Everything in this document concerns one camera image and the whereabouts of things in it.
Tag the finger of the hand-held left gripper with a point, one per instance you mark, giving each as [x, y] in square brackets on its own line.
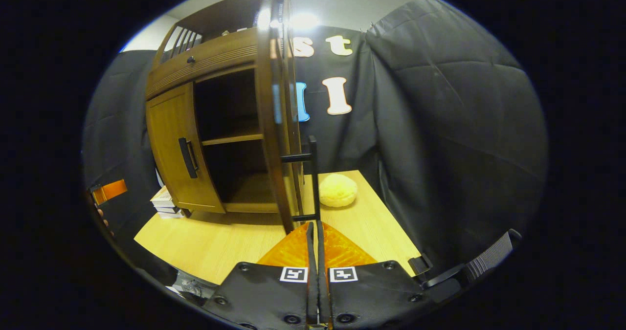
[110, 192]

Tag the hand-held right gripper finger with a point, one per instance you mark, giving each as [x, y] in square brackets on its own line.
[311, 296]
[323, 296]

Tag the wooden shoe cabinet door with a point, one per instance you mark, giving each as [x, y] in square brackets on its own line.
[274, 124]
[168, 139]

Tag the wooden double-door shoe cabinet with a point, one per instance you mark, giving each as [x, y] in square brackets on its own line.
[230, 100]

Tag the wooden cabinet inner shelf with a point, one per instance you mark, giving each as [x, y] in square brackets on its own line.
[232, 139]

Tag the wooden cabinet drawer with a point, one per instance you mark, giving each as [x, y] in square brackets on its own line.
[205, 61]

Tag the thick white book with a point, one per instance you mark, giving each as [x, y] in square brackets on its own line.
[168, 212]

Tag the pale yellow round bun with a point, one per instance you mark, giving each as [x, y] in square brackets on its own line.
[337, 190]

